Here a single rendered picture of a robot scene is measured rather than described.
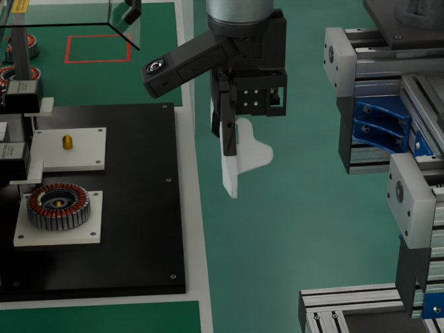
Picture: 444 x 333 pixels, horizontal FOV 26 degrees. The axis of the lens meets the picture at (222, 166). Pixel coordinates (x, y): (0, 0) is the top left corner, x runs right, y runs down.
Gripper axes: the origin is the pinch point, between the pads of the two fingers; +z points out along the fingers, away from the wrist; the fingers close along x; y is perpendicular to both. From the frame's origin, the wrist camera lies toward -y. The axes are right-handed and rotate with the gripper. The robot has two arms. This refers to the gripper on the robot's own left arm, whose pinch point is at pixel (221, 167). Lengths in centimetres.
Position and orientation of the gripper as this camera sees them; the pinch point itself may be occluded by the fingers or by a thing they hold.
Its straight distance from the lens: 117.8
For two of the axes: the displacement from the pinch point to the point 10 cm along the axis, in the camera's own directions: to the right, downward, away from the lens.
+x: -1.2, -5.2, 8.4
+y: 9.9, -0.6, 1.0
